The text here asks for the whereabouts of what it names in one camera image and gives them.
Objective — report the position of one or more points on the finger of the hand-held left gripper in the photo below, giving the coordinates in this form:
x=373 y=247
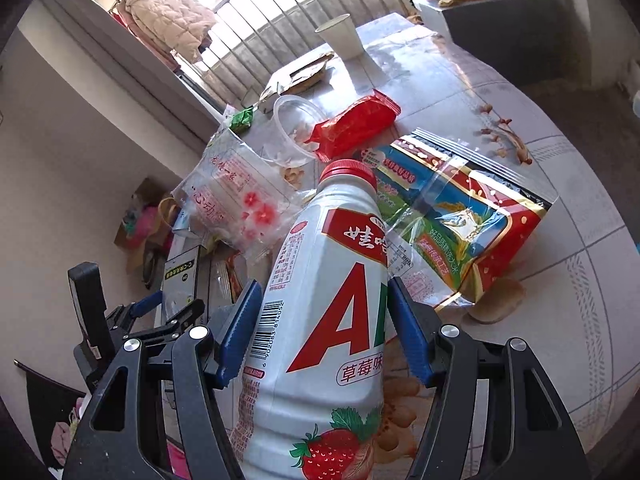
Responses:
x=177 y=317
x=146 y=304

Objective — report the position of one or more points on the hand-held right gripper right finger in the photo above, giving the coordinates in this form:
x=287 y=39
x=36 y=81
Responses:
x=407 y=330

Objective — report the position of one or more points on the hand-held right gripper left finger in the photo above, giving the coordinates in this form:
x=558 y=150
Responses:
x=239 y=330

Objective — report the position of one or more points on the white strawberry milk bottle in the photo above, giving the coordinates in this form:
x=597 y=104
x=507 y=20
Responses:
x=320 y=360

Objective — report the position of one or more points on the red snack packet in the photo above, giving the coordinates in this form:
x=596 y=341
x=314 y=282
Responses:
x=350 y=125

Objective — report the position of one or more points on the black box with yellow label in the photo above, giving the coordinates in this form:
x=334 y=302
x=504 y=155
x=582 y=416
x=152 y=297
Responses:
x=182 y=280

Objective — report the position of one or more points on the open cardboard box with clutter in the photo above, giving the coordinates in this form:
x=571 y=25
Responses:
x=142 y=220

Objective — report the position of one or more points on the dark cloth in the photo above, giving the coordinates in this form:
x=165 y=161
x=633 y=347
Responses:
x=50 y=410

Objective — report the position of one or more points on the colourful printed rice bag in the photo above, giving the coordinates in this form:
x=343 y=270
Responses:
x=475 y=220

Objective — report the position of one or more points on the clear red-flowered plastic bag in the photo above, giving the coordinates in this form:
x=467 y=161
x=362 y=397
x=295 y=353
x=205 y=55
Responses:
x=235 y=195

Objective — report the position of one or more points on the small green packet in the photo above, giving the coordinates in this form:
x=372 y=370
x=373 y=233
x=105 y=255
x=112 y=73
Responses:
x=242 y=120

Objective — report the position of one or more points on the clear plastic cup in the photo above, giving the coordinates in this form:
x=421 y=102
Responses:
x=287 y=125

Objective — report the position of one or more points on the flat cardboard box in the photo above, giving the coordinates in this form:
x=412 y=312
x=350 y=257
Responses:
x=295 y=77

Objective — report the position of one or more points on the pink quilted jacket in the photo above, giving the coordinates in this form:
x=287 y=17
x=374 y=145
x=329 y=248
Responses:
x=167 y=15

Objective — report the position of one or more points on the white paper cup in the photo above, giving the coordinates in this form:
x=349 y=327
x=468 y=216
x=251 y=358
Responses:
x=342 y=35

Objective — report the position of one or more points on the grey cabinet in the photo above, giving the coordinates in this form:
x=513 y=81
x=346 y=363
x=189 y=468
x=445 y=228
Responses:
x=500 y=30

